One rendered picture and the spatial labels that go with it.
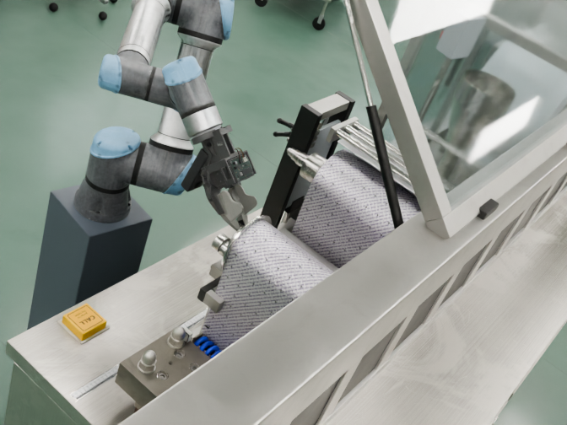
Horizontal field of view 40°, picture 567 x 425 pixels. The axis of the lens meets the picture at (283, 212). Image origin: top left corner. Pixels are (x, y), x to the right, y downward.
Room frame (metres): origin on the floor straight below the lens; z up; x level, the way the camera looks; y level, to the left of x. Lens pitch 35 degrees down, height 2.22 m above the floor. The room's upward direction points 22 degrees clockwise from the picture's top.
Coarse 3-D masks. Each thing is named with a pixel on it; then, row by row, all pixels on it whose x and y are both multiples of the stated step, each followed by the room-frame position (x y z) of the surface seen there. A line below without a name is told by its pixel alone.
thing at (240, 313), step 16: (224, 288) 1.18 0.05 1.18; (240, 288) 1.16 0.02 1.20; (224, 304) 1.17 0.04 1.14; (240, 304) 1.16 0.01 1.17; (256, 304) 1.14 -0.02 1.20; (208, 320) 1.18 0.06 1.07; (224, 320) 1.17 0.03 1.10; (240, 320) 1.15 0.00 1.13; (256, 320) 1.14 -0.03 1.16; (208, 336) 1.18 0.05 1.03; (224, 336) 1.16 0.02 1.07; (240, 336) 1.15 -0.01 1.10
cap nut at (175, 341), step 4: (176, 328) 1.13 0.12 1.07; (180, 328) 1.13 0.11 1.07; (172, 332) 1.13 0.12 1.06; (176, 332) 1.12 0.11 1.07; (180, 332) 1.12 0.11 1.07; (184, 332) 1.13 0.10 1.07; (172, 336) 1.12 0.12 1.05; (176, 336) 1.12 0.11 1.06; (180, 336) 1.12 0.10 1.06; (184, 336) 1.13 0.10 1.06; (168, 340) 1.13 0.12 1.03; (172, 340) 1.12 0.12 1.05; (176, 340) 1.12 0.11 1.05; (180, 340) 1.12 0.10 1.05; (168, 344) 1.12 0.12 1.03; (172, 344) 1.12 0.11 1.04; (176, 344) 1.12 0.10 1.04; (180, 344) 1.12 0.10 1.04; (184, 344) 1.13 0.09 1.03; (176, 348) 1.11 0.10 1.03; (180, 348) 1.12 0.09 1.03
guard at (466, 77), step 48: (384, 0) 1.07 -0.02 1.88; (432, 0) 1.19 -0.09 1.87; (480, 0) 1.33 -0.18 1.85; (528, 0) 1.52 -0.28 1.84; (432, 48) 1.12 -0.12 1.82; (480, 48) 1.26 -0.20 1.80; (528, 48) 1.42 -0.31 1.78; (432, 96) 1.06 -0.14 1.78; (480, 96) 1.18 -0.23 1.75; (528, 96) 1.34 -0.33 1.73; (432, 144) 0.99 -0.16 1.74; (480, 144) 1.11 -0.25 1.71; (528, 144) 1.25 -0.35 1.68
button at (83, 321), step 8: (88, 304) 1.24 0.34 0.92; (72, 312) 1.20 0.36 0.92; (80, 312) 1.21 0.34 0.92; (88, 312) 1.22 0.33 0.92; (96, 312) 1.23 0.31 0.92; (64, 320) 1.18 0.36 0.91; (72, 320) 1.18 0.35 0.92; (80, 320) 1.19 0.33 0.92; (88, 320) 1.19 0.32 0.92; (96, 320) 1.20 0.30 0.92; (104, 320) 1.21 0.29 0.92; (72, 328) 1.17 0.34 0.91; (80, 328) 1.17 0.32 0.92; (88, 328) 1.17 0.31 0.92; (96, 328) 1.19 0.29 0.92; (80, 336) 1.15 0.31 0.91; (88, 336) 1.17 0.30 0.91
